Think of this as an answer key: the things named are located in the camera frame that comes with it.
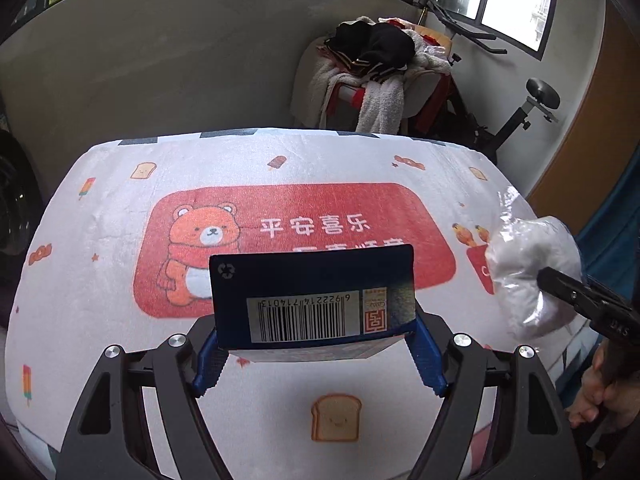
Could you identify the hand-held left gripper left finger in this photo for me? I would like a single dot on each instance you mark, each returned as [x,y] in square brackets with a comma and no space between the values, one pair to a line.
[207,367]

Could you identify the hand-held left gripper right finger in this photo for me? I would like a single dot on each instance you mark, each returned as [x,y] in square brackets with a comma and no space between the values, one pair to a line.
[427,360]

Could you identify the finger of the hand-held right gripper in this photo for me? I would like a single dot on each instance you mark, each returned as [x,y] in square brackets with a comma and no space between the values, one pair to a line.
[562,285]

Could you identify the clear plastic bag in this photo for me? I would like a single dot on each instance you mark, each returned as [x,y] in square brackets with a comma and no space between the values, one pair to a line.
[530,270]

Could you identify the blue drink carton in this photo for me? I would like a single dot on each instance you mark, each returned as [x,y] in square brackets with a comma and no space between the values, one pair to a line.
[310,300]

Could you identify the person's right hand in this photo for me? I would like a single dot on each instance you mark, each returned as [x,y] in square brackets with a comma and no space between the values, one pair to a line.
[590,395]

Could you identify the blue cloth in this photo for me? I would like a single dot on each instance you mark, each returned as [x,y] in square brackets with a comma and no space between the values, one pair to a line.
[607,220]

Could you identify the brown wooden panel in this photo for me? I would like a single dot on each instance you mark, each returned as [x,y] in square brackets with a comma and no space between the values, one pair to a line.
[590,125]

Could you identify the black exercise bike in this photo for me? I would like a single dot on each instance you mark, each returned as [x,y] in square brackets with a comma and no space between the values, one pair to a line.
[505,125]

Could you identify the white printed table mat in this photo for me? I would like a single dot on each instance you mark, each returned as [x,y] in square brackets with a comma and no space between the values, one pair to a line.
[310,185]

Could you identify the red cloth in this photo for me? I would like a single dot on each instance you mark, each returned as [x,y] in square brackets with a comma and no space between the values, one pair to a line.
[432,105]

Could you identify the beige chair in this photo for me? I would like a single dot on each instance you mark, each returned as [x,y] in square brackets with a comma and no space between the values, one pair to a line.
[422,95]

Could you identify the white fleece garment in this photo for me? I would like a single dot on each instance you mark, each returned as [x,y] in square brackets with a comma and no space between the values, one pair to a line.
[380,105]

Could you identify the black clothes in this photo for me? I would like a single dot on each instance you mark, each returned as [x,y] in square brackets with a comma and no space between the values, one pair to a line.
[380,50]

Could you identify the black window frame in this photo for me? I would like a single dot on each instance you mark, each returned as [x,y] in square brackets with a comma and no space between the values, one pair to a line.
[500,0]

